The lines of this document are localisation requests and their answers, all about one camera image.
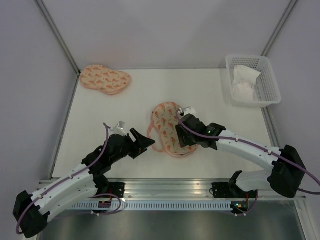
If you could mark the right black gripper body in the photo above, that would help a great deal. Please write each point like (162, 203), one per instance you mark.
(190, 139)

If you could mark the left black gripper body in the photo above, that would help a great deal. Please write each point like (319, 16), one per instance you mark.
(131, 148)

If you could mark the floral mesh laundry bag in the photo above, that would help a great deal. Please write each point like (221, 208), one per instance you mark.
(164, 120)

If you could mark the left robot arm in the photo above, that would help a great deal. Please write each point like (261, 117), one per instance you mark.
(33, 211)

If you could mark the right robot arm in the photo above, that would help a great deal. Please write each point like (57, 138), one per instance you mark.
(282, 168)

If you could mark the white bra in basket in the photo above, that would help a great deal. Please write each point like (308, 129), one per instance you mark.
(244, 82)

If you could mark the white perforated plastic basket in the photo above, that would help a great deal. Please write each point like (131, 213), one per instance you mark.
(267, 91)

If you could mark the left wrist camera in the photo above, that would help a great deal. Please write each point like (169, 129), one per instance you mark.
(119, 129)

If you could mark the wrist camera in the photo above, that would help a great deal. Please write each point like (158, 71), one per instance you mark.
(119, 129)
(186, 111)

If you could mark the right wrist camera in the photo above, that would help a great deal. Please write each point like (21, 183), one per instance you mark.
(186, 111)

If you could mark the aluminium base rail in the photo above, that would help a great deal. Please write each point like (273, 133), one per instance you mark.
(167, 188)

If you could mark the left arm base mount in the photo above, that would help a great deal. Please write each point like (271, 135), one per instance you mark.
(116, 188)

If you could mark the white slotted cable duct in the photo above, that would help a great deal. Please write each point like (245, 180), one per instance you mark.
(144, 205)

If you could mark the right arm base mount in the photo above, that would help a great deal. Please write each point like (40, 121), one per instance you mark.
(224, 190)

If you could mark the right aluminium frame post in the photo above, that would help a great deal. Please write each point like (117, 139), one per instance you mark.
(280, 26)

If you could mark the aluminium frame post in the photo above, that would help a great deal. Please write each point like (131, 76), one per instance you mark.
(57, 34)
(280, 26)

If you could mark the left aluminium frame post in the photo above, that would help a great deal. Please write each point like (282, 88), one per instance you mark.
(57, 34)

